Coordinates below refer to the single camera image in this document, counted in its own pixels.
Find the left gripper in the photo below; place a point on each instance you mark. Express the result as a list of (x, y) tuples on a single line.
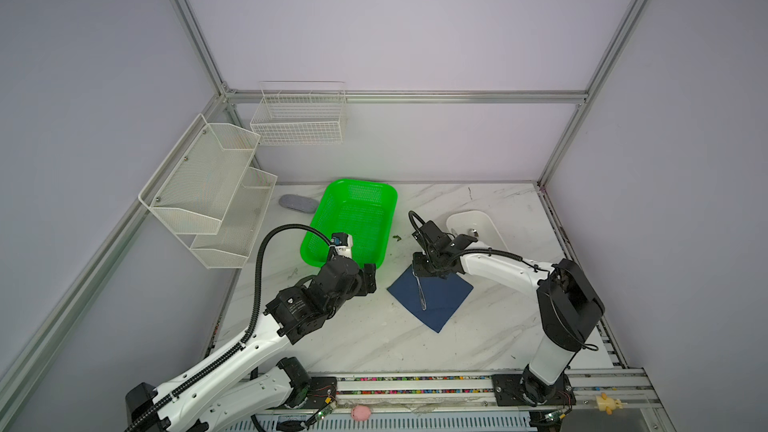
[(369, 282)]

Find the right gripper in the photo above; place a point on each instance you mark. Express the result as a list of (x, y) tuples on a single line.
[(416, 267)]

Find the green plastic basket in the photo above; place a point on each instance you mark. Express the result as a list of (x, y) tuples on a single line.
[(362, 209)]

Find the silver fork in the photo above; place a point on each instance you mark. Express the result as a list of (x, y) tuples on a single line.
[(421, 293)]

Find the dark blue paper napkin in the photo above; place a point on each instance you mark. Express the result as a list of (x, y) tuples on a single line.
[(444, 297)]

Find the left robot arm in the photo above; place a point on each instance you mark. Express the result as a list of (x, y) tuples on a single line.
[(219, 390)]

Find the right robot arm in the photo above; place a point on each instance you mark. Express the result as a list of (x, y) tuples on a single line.
[(569, 307)]

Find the white rectangular tray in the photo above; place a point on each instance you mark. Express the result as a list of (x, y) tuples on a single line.
[(479, 225)]

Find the grey oval pouch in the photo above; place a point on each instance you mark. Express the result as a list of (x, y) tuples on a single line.
[(298, 203)]

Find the pink toy ball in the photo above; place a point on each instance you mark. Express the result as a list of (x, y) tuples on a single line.
[(360, 413)]

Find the white mesh two-tier shelf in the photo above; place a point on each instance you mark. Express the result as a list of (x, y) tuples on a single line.
[(210, 194)]

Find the yellow toy figure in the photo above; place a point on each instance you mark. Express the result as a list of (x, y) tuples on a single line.
[(607, 404)]

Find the white wire basket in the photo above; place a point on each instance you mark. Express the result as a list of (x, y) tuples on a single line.
[(294, 113)]

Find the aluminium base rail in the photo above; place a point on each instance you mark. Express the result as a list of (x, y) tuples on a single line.
[(469, 389)]

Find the aluminium frame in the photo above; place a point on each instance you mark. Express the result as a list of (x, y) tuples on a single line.
[(34, 362)]

